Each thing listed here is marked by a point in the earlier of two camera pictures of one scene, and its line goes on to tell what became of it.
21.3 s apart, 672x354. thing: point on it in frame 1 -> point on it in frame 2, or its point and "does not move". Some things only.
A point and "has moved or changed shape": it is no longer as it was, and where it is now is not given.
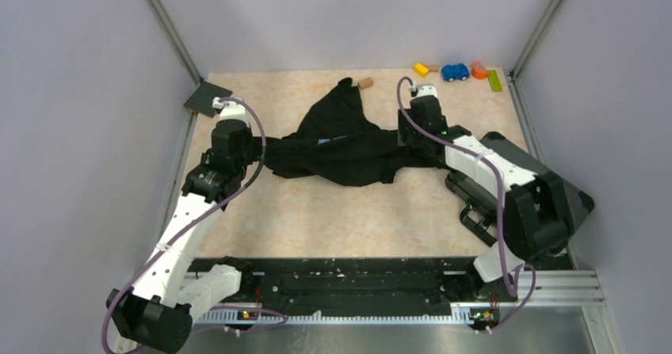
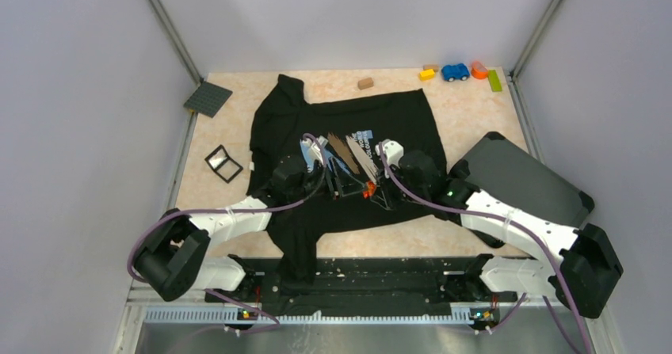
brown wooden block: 365,82 does not move
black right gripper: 406,136 -> 383,195
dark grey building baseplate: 202,100 does not move
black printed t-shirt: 337,141 has moved or changed shape
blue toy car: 451,72 does not move
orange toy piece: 479,70 does not move
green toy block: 494,80 does not move
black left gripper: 252,156 -> 345,184
